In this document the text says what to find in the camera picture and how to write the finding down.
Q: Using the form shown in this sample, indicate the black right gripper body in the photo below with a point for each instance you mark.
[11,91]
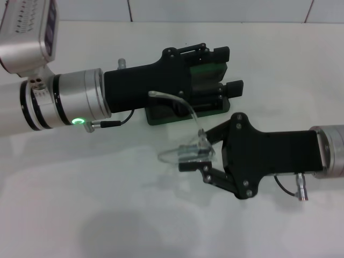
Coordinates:
[268,153]

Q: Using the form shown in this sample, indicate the green glasses case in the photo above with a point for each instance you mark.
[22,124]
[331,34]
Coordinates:
[161,119]

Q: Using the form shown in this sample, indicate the clear white glasses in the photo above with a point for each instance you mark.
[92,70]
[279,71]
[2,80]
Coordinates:
[188,156]

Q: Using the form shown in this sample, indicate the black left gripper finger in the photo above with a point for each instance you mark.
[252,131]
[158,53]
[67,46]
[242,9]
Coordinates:
[235,88]
[221,53]

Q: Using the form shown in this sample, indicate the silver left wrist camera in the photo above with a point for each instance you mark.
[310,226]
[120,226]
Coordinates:
[24,37]

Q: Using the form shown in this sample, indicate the left gripper silver stub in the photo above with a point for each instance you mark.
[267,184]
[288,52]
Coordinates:
[121,64]

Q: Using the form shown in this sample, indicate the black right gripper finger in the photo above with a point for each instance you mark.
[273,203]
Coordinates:
[193,166]
[217,133]

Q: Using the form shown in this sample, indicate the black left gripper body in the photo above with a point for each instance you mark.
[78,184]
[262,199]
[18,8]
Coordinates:
[150,86]

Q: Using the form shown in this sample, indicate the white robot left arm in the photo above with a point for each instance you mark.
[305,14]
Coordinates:
[75,99]

